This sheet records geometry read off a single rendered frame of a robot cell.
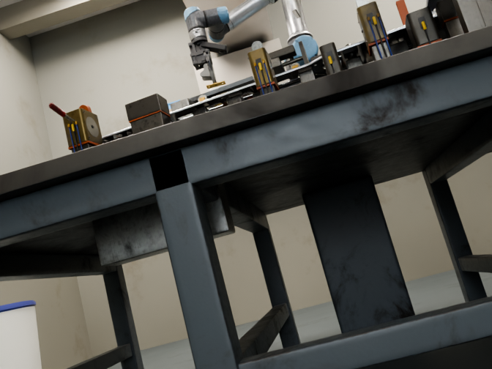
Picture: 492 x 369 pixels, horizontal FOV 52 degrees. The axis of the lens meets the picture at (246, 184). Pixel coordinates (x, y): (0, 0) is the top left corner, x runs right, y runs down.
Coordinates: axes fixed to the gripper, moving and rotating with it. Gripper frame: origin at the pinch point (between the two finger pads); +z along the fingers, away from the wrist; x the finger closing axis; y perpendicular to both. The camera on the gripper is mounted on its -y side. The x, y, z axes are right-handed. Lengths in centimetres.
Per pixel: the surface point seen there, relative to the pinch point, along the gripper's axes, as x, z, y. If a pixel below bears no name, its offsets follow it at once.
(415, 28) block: 69, 30, -64
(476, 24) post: 87, 41, -71
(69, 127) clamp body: 52, 23, 47
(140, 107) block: 53, 24, 22
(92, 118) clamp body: 46, 20, 41
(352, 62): 46, 26, -49
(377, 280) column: -5, 100, -42
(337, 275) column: -5, 94, -27
